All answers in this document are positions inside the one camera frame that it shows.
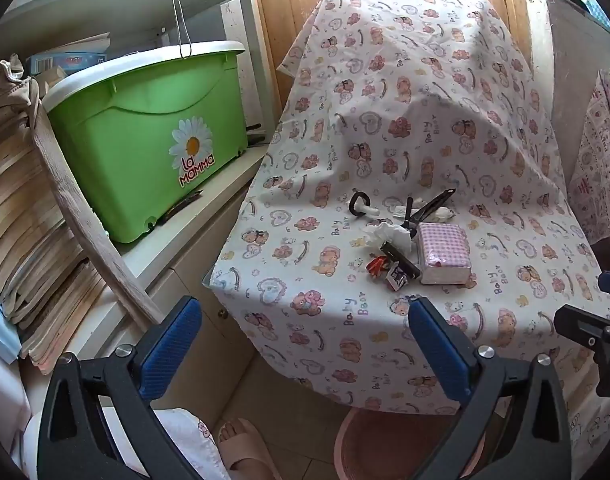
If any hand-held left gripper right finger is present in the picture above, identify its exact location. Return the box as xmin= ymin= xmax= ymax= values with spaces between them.
xmin=407 ymin=296 xmax=571 ymax=480

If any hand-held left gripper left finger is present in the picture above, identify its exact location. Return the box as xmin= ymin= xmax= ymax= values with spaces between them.
xmin=36 ymin=296 xmax=203 ymax=480

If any small printed carton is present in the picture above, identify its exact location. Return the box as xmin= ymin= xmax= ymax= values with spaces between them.
xmin=387 ymin=262 xmax=409 ymax=291

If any pink checked tissue packet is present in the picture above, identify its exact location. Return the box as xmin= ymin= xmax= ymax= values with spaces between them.
xmin=416 ymin=222 xmax=475 ymax=286

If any black rectangular case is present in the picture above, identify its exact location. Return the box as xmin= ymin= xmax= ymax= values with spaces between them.
xmin=380 ymin=241 xmax=421 ymax=281

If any pink plastic basket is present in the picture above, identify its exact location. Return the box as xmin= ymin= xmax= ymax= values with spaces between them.
xmin=335 ymin=405 xmax=486 ymax=480

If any white tissue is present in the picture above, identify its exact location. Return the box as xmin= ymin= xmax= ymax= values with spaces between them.
xmin=362 ymin=222 xmax=413 ymax=253

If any black hair clip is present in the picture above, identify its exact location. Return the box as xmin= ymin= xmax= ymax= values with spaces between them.
xmin=402 ymin=187 xmax=458 ymax=241

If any black ring with white tube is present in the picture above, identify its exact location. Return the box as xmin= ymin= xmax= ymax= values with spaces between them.
xmin=348 ymin=191 xmax=382 ymax=220

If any cat print white clothing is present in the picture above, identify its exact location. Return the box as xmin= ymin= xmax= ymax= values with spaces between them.
xmin=22 ymin=407 xmax=221 ymax=480

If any person's left foot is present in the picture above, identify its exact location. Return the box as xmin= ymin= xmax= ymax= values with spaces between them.
xmin=217 ymin=419 xmax=262 ymax=453

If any red print white cloth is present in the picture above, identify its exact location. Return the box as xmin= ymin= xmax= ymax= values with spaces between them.
xmin=568 ymin=67 xmax=610 ymax=261

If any pink slipper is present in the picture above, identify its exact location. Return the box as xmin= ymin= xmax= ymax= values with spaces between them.
xmin=217 ymin=417 xmax=284 ymax=480

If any wooden plank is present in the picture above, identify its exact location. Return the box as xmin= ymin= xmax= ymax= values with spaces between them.
xmin=32 ymin=105 xmax=163 ymax=328

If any light blue packet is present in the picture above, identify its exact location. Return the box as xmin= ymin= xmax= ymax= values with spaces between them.
xmin=0 ymin=285 xmax=23 ymax=363

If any stack of old books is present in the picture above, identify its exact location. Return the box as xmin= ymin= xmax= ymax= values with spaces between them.
xmin=0 ymin=110 xmax=110 ymax=376

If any green plastic storage box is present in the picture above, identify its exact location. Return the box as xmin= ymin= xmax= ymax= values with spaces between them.
xmin=44 ymin=40 xmax=251 ymax=245

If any white cabinet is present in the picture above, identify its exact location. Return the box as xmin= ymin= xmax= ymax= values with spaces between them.
xmin=528 ymin=0 xmax=610 ymax=186

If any bear print tablecloth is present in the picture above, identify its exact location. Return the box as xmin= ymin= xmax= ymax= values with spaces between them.
xmin=202 ymin=0 xmax=610 ymax=411

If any blue checked item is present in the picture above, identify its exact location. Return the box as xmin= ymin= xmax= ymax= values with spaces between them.
xmin=584 ymin=0 xmax=610 ymax=32

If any beige cloth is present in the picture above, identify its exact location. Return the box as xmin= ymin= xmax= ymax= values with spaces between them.
xmin=0 ymin=60 xmax=40 ymax=126

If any blue cardboard box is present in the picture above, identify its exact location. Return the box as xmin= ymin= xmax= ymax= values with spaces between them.
xmin=25 ymin=50 xmax=110 ymax=76

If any white shelf unit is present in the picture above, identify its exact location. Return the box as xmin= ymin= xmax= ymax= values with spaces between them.
xmin=0 ymin=0 xmax=286 ymax=401

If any hanging white string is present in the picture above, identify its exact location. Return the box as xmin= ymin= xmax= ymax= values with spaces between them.
xmin=170 ymin=0 xmax=193 ymax=58

